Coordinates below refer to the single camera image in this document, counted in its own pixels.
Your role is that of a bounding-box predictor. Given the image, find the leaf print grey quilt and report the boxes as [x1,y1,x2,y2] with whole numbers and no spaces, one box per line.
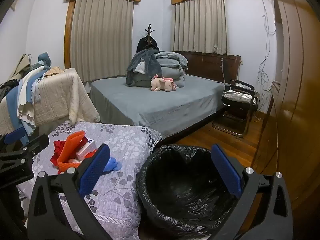
[16,121,163,240]

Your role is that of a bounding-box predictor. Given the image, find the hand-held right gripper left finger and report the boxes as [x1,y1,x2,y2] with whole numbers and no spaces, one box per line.
[27,144,111,240]

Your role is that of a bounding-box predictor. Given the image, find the brown wooden wardrobe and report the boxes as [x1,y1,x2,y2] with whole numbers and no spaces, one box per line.
[250,0,320,213]

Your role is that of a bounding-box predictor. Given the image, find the white and blue box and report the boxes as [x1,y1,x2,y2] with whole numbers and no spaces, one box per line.
[75,138,97,162]

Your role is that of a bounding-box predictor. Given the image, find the peach cloth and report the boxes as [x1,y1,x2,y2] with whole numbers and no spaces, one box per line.
[45,66,66,77]

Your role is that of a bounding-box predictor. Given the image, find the folded light grey duvets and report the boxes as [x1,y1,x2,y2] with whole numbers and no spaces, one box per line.
[155,51,188,87]

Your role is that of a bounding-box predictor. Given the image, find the slate blue cloth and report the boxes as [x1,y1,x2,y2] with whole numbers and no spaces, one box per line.
[37,52,53,68]

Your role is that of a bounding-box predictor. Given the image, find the blue plastic wrapper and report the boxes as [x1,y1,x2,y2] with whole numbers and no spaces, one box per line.
[101,156,122,173]

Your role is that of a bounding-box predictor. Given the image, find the beige folded cloth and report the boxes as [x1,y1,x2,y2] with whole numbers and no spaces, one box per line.
[10,54,33,80]

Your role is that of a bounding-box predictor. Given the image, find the hanging wall cables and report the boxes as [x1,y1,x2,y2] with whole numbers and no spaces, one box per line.
[257,0,277,105]

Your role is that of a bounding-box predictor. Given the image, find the cream quilted blanket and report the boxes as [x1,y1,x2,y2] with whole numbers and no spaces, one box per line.
[0,68,100,135]

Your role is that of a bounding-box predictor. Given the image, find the white scalloped cloth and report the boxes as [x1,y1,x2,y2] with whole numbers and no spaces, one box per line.
[17,69,48,128]

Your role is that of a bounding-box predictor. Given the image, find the blue scalloped cloth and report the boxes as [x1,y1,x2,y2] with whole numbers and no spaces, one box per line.
[5,79,38,145]

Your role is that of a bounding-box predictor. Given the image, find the dark clothing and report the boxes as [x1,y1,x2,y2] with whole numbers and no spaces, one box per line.
[0,79,18,102]

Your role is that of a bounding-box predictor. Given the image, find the dark grey fleece blanket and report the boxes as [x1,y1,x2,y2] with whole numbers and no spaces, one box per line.
[126,49,162,85]

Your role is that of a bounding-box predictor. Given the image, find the red cloth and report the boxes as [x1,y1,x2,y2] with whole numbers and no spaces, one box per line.
[50,140,98,174]

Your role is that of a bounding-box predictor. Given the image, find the bed with grey sheet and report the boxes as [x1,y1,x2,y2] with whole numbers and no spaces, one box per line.
[89,74,227,142]

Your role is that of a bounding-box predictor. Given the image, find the pink plush pig toy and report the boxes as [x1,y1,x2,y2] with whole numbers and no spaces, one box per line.
[150,74,178,92]

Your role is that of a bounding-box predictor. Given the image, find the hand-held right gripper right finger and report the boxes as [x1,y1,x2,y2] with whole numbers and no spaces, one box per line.
[211,144,293,240]

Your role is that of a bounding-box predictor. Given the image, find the white cushion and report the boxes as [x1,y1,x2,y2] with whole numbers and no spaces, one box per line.
[223,90,257,105]

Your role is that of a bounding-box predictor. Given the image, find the wooden coat rack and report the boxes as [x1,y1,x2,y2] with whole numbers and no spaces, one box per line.
[144,23,157,49]

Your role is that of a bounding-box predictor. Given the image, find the dark jacket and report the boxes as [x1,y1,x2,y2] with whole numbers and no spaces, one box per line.
[136,36,160,53]

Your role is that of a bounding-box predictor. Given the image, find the wooden window frame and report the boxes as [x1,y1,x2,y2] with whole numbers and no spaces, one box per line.
[64,0,77,69]

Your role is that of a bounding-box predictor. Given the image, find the narrow beige curtain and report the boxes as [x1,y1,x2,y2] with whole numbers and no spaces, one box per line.
[173,0,230,55]

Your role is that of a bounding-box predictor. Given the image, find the dark wooden headboard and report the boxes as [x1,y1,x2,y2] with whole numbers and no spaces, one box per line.
[172,51,242,85]

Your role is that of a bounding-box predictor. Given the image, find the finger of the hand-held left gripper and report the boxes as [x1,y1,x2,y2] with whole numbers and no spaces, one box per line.
[14,134,50,156]
[0,127,26,151]

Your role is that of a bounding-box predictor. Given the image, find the wide beige curtain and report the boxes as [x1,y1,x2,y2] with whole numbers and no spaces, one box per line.
[70,0,134,82]

